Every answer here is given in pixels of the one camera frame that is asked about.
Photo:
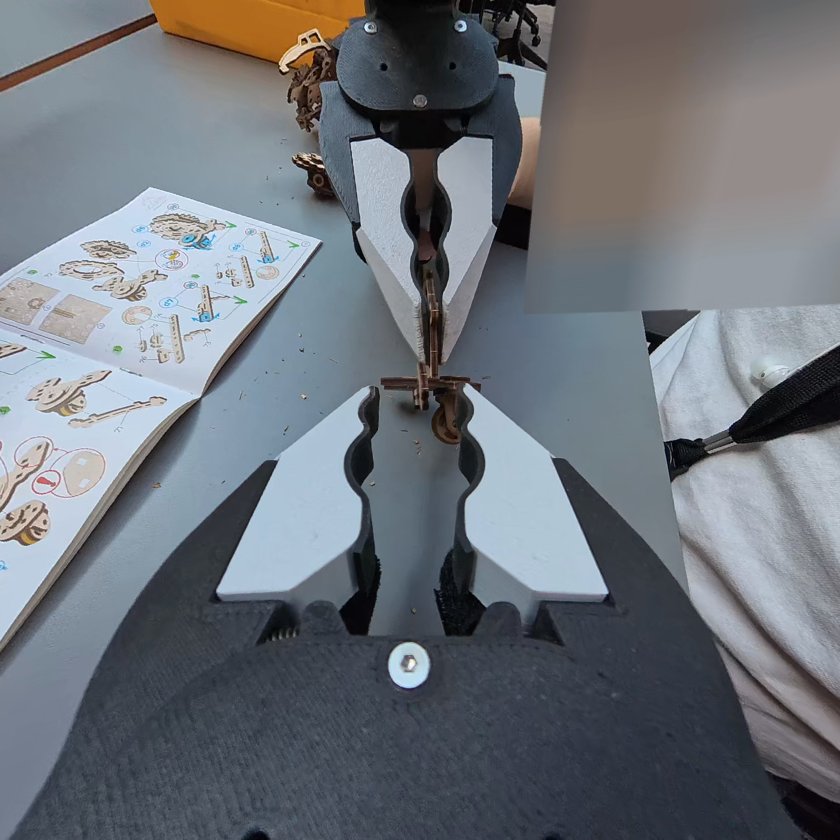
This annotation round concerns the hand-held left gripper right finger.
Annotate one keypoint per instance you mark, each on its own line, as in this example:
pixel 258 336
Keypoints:
pixel 525 525

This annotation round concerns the row of black office chairs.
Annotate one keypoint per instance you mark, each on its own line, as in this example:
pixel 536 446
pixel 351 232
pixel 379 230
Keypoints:
pixel 525 26

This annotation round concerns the grey desk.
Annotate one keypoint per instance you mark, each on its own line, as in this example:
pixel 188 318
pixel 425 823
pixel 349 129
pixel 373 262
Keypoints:
pixel 197 98

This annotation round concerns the yellow cardboard box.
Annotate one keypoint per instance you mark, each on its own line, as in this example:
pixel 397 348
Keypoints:
pixel 229 19

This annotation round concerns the person's right forearm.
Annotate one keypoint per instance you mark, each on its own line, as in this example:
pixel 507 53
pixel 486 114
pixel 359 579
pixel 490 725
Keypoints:
pixel 525 170

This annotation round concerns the wooden wheel assembly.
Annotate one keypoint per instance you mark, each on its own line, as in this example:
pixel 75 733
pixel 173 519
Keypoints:
pixel 446 426

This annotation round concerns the pale wooden cutout piece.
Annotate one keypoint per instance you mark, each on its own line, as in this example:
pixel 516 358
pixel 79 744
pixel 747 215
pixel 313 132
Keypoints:
pixel 303 47

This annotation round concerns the white shirt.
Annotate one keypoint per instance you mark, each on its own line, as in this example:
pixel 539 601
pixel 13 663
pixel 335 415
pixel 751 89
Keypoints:
pixel 754 590

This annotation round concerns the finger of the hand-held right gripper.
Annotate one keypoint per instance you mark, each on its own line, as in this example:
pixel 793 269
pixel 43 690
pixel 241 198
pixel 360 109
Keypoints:
pixel 472 197
pixel 377 197

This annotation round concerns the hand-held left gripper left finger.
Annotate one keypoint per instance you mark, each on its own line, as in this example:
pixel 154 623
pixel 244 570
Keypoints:
pixel 295 525

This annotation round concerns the instruction booklet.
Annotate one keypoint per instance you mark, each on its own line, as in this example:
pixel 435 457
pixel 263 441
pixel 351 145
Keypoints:
pixel 164 295

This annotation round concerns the wooden gear assembly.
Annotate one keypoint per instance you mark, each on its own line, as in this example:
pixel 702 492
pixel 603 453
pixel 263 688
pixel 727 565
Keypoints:
pixel 312 92

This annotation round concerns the brown-edged grey table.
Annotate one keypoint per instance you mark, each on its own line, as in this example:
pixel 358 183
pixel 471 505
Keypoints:
pixel 59 26

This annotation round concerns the wooden puzzle strip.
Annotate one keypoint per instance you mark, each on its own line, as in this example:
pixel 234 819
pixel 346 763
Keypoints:
pixel 430 321

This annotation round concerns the small white plastic clip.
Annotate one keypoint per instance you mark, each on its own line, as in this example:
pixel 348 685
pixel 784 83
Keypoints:
pixel 769 367

